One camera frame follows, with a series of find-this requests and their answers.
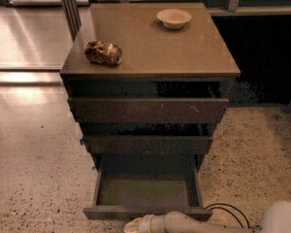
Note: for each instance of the white and yellow gripper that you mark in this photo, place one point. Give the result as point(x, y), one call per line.
point(147, 225)

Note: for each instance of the brown drawer cabinet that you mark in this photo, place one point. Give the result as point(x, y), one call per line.
point(157, 62)

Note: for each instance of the beige shallow bowl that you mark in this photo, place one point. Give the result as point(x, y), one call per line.
point(174, 18)

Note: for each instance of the metal vertical post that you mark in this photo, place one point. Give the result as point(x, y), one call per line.
point(72, 16)

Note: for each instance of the crushed brown can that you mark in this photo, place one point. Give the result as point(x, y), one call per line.
point(103, 53)

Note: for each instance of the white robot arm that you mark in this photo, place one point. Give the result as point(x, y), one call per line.
point(275, 219)

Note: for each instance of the brown drawer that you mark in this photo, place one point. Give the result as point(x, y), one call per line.
point(127, 195)
point(149, 144)
point(148, 110)

